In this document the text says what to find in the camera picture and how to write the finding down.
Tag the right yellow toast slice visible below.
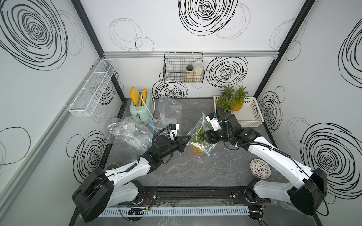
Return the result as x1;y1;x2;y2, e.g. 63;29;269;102
141;88;147;106

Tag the yellow toast slice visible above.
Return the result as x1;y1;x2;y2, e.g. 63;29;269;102
141;88;147;106
130;87;140;106

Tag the clear zip-top bag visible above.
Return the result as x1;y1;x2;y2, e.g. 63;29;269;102
107;116;153;153
187;113;216;157
155;98;183;131

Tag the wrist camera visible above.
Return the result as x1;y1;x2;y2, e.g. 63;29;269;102
206;113;221;131
168;123;180;142

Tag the green ceramic cup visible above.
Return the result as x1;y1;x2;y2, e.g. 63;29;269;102
106;163;119;170

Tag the dark-lid spice jar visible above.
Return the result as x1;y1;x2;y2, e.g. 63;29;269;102
186;65;193;83

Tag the white toaster power cord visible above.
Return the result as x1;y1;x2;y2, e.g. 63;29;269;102
138;90;158;124

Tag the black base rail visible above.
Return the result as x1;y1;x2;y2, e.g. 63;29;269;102
133;186;277;205

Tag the black wire wall basket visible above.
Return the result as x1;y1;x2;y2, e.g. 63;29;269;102
163;52;205;83

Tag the white round sink strainer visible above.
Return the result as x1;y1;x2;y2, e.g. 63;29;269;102
249;159;271;179

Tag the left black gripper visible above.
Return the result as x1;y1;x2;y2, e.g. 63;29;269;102
158;135;190;161

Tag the white-lid spice jar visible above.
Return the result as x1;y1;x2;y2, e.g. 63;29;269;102
192;61;204;83

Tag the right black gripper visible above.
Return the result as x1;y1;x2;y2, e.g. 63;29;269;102
200;128;232;144

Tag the mint green toaster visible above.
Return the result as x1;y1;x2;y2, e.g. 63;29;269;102
130;91;156;125

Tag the cream perforated plastic basket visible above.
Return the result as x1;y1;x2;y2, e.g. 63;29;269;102
231;97;264;128

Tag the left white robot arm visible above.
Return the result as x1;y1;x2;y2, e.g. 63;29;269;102
72;127;191;223

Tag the grey slotted cable duct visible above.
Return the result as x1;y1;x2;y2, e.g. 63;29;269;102
100;206;250;218

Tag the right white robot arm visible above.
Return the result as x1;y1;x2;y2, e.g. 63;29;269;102
202;107;328;216

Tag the left yellow toast slice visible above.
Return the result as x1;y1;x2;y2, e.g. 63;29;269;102
130;87;140;106

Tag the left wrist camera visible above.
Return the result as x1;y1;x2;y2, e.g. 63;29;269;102
168;123;180;142

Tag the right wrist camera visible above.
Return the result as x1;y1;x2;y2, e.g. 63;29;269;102
206;113;221;131

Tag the white mesh wall shelf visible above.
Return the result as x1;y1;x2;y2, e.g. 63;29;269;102
68;58;117;117

